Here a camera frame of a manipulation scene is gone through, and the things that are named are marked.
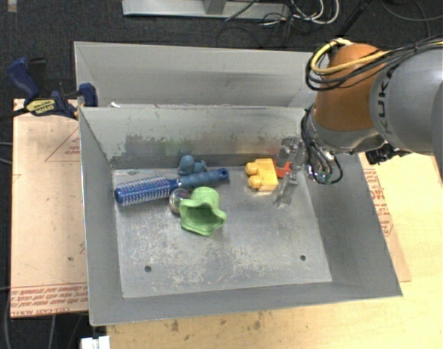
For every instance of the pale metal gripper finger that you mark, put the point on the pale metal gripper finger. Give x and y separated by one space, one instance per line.
282 193
292 192

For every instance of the blue toy animal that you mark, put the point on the blue toy animal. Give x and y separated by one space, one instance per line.
189 165

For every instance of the clear glass ball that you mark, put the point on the clear glass ball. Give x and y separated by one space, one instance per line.
176 199

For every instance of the red toy block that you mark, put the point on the red toy block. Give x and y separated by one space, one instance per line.
283 170

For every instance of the grey metal bin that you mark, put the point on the grey metal bin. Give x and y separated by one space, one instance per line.
224 260

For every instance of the blue hairbrush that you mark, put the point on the blue hairbrush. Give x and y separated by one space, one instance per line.
148 190

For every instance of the yellow toy block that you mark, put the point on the yellow toy block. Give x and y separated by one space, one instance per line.
265 175

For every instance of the brown cardboard board, red print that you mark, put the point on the brown cardboard board, red print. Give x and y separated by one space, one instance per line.
46 213

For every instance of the green flower-shaped cup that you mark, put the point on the green flower-shaped cup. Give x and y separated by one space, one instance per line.
203 213

